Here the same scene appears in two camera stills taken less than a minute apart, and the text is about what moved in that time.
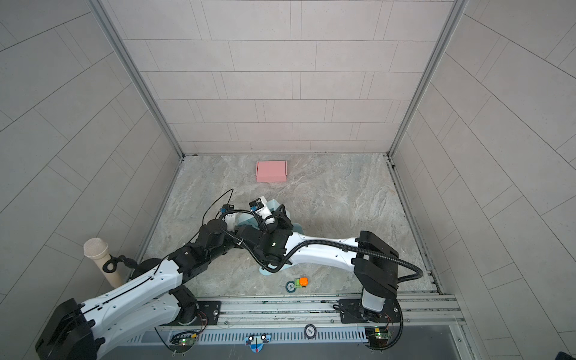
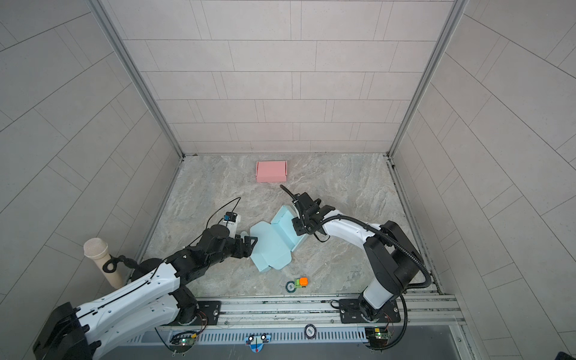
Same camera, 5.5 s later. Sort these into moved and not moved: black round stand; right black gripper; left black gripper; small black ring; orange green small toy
Moved: left black gripper; right black gripper
Not moved: orange green small toy; black round stand; small black ring
